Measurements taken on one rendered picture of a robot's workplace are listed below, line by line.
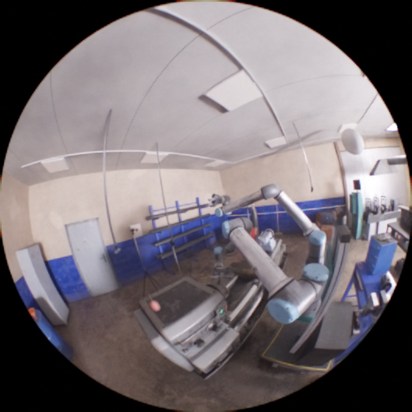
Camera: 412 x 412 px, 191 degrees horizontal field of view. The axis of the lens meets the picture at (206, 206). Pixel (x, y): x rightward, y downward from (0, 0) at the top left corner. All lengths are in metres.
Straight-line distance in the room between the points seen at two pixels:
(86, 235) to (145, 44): 3.81
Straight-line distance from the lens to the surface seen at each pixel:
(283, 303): 0.55
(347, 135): 3.97
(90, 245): 3.83
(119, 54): 1.47
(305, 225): 1.21
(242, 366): 2.08
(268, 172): 5.48
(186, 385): 2.13
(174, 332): 0.90
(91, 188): 3.89
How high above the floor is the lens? 2.04
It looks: 3 degrees down
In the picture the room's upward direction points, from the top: 10 degrees counter-clockwise
